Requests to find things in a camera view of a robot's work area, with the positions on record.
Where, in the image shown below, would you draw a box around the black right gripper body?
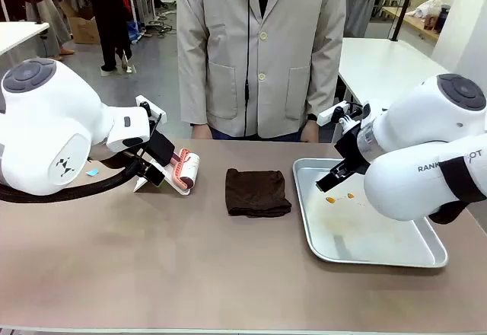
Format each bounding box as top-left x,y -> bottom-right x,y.
333,124 -> 372,177

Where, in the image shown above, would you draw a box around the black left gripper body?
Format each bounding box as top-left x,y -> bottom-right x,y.
145,132 -> 177,168

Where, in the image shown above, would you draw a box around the pink and white lint roller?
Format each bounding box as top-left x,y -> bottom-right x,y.
170,147 -> 202,192

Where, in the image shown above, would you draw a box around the dark brown cloth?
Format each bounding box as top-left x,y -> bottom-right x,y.
224,167 -> 293,219

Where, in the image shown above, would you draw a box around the person's left forearm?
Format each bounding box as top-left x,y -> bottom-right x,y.
304,41 -> 342,122

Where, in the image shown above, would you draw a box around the person's right forearm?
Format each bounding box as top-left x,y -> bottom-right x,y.
177,41 -> 211,126

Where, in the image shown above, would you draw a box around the person's right hand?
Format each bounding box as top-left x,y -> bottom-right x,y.
191,123 -> 213,140

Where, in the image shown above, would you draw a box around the person's left hand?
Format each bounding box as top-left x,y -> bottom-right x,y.
300,120 -> 319,143

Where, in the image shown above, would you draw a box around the white folding stand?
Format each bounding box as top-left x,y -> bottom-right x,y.
132,155 -> 196,197

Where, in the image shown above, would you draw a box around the silver metal tray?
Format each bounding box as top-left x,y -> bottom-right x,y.
292,157 -> 450,269

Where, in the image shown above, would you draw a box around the blue jeans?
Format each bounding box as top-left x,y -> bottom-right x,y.
210,127 -> 305,143

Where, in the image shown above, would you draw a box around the large white table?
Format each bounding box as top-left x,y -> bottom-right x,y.
331,37 -> 444,144

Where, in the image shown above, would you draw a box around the person in beige jacket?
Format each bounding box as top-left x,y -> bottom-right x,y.
177,0 -> 348,141

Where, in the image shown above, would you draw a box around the person in black trousers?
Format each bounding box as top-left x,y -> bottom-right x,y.
84,0 -> 135,73

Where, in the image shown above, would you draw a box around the wooden workbench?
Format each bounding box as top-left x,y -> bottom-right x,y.
381,5 -> 442,43

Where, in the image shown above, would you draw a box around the cardboard box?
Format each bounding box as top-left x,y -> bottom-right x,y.
60,0 -> 102,46

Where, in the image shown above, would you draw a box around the person in grey clothes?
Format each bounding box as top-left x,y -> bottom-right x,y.
345,0 -> 396,39

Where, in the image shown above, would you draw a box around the black slanted pole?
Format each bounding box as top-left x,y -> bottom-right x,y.
390,0 -> 420,42

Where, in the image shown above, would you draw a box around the dark bottle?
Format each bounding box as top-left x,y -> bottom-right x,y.
433,5 -> 450,34

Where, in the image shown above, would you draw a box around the white plastic bag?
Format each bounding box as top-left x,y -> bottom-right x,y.
403,0 -> 444,19

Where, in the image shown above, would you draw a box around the person in grey skirt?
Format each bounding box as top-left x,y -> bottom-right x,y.
14,0 -> 76,61

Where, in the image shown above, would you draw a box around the small white table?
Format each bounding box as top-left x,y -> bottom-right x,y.
0,21 -> 51,58

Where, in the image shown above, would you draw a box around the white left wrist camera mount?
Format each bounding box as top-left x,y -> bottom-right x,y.
135,96 -> 167,123

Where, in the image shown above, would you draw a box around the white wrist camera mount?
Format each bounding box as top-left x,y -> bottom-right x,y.
135,96 -> 167,123
317,100 -> 361,127

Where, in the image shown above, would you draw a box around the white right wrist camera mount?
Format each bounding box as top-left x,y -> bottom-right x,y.
317,100 -> 361,127

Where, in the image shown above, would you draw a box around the black corrugated cable hose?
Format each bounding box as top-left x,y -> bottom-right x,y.
0,151 -> 153,203

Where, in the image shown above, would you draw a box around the black thin hanging cable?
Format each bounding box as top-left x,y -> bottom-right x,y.
243,0 -> 253,138

